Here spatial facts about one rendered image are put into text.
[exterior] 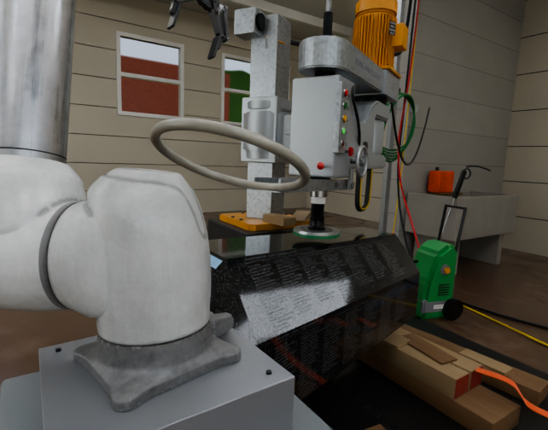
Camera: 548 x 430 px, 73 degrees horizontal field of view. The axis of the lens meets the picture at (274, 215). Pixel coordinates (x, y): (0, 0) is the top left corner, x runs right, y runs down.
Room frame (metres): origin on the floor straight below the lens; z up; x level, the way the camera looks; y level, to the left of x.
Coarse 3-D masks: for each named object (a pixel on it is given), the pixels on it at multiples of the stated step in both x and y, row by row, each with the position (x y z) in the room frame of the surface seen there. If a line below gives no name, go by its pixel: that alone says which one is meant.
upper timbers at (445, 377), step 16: (384, 352) 1.91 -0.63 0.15; (400, 352) 1.83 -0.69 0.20; (416, 352) 1.81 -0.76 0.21; (448, 352) 1.83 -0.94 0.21; (400, 368) 1.82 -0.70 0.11; (416, 368) 1.75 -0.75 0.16; (432, 368) 1.68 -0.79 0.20; (448, 368) 1.68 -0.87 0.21; (464, 368) 1.68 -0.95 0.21; (432, 384) 1.67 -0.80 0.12; (448, 384) 1.60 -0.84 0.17; (464, 384) 1.62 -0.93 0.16
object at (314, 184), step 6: (252, 180) 1.35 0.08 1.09; (258, 180) 1.36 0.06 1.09; (264, 180) 1.40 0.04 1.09; (270, 180) 1.43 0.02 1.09; (276, 180) 1.47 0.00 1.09; (282, 180) 1.29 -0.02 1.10; (288, 180) 1.33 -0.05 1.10; (294, 180) 1.37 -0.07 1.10; (312, 180) 1.51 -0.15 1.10; (318, 180) 1.56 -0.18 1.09; (324, 180) 1.61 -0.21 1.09; (330, 180) 1.67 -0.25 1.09; (336, 180) 1.73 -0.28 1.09; (342, 180) 1.80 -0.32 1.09; (306, 186) 1.46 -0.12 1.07; (312, 186) 1.51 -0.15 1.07; (318, 186) 1.56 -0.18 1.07; (324, 186) 1.61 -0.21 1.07; (330, 186) 1.67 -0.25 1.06; (336, 186) 1.71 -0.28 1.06; (342, 186) 1.80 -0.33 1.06; (276, 192) 1.29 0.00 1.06; (282, 192) 1.29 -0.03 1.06; (288, 192) 1.33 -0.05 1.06; (294, 192) 1.38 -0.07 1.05
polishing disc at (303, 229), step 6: (294, 228) 1.70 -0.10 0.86; (300, 228) 1.71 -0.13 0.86; (306, 228) 1.71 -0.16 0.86; (330, 228) 1.74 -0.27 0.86; (306, 234) 1.62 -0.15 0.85; (312, 234) 1.60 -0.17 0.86; (318, 234) 1.60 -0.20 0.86; (324, 234) 1.60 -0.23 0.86; (330, 234) 1.62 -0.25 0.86; (336, 234) 1.64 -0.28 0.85
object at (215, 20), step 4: (212, 0) 1.12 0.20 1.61; (216, 4) 1.13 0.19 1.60; (216, 8) 1.13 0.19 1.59; (208, 12) 1.14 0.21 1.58; (212, 12) 1.13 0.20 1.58; (216, 12) 1.13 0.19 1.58; (212, 16) 1.14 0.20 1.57; (216, 16) 1.13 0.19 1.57; (212, 20) 1.14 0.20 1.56; (216, 20) 1.13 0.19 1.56; (216, 24) 1.14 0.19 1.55; (220, 24) 1.14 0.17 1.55; (216, 28) 1.14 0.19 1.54; (220, 28) 1.14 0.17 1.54; (216, 32) 1.15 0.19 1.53; (220, 32) 1.14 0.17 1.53; (216, 36) 1.15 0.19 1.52; (224, 36) 1.14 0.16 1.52
